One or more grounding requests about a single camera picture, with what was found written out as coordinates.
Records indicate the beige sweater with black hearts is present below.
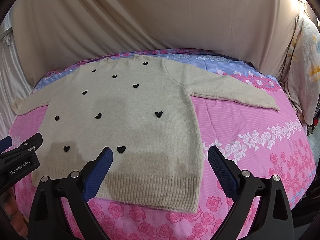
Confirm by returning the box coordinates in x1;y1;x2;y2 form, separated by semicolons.
12;55;278;213

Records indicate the person's left hand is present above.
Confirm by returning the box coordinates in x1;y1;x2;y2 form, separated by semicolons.
4;187;28;237

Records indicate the white satin curtain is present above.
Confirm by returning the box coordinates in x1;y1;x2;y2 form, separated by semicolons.
0;10;33;138

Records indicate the beige draped curtain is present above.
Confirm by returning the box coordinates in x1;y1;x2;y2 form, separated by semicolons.
12;0;303;85

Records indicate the floral cream pillow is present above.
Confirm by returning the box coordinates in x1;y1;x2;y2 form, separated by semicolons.
283;14;319;125

